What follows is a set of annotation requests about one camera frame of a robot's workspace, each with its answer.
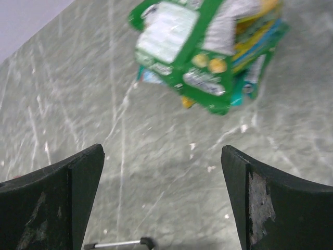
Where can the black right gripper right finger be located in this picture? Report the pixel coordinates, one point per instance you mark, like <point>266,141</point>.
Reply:
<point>274,209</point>

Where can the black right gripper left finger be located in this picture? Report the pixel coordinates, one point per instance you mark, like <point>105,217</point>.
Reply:
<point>50,207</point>

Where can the teal snack packet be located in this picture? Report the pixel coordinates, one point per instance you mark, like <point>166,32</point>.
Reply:
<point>215,64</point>

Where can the yellow green snack packet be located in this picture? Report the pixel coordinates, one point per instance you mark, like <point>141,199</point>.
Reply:
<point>247,33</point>

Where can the green box snack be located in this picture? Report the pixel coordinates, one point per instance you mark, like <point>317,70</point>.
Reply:
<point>170,45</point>

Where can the yellow-framed small whiteboard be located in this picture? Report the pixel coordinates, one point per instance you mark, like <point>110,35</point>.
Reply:
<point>149,242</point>

